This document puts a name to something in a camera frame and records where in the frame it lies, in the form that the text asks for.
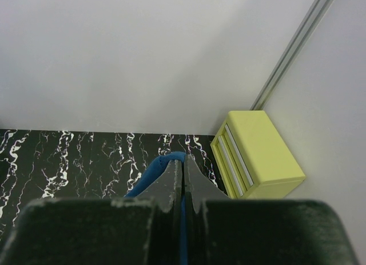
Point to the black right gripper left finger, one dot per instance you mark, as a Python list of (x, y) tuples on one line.
[(140, 230)]

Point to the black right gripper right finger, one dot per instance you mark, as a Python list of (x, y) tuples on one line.
[(221, 230)]

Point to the dark blue t-shirt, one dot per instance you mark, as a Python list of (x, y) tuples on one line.
[(152, 172)]

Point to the yellow-green drawer box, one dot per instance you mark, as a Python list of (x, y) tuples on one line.
[(253, 160)]

